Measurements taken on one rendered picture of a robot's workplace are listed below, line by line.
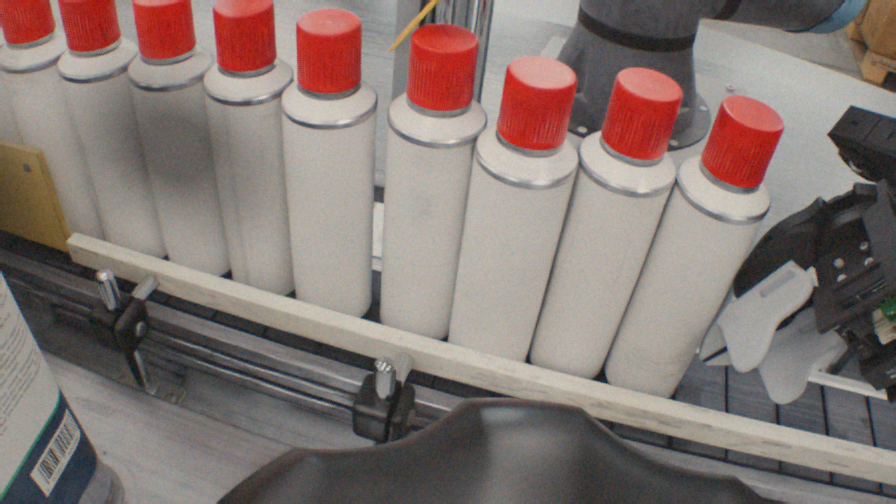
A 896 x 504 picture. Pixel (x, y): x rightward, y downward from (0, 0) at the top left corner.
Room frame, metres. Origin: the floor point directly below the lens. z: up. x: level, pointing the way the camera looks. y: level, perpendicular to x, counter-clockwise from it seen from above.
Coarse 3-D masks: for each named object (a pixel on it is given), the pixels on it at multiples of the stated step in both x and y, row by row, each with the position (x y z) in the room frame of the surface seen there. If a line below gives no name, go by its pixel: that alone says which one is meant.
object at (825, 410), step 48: (0, 240) 0.32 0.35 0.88; (288, 336) 0.28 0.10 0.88; (432, 384) 0.26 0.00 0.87; (720, 384) 0.28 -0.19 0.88; (816, 384) 0.28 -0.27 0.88; (624, 432) 0.23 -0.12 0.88; (816, 432) 0.24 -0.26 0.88; (864, 432) 0.24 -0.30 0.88; (816, 480) 0.21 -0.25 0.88; (864, 480) 0.20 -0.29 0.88
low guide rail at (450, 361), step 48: (96, 240) 0.30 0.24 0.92; (192, 288) 0.28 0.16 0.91; (240, 288) 0.28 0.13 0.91; (336, 336) 0.26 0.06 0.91; (384, 336) 0.26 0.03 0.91; (480, 384) 0.24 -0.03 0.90; (528, 384) 0.24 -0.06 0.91; (576, 384) 0.24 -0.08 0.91; (672, 432) 0.22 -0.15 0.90; (720, 432) 0.22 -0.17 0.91; (768, 432) 0.22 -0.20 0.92
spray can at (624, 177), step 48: (624, 96) 0.28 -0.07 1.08; (672, 96) 0.28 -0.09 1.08; (624, 144) 0.27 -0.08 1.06; (576, 192) 0.28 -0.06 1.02; (624, 192) 0.26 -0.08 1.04; (576, 240) 0.27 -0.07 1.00; (624, 240) 0.26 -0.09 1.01; (576, 288) 0.26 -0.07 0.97; (624, 288) 0.27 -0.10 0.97; (576, 336) 0.26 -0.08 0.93
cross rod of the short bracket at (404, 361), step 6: (396, 354) 0.25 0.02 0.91; (402, 354) 0.25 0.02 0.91; (408, 354) 0.25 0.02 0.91; (396, 360) 0.25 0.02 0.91; (402, 360) 0.25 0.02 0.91; (408, 360) 0.25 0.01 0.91; (396, 366) 0.24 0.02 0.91; (402, 366) 0.24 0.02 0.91; (408, 366) 0.24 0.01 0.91; (396, 372) 0.24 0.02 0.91; (402, 372) 0.24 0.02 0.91; (408, 372) 0.24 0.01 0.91; (396, 378) 0.23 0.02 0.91; (402, 378) 0.23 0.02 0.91; (402, 384) 0.23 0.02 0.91
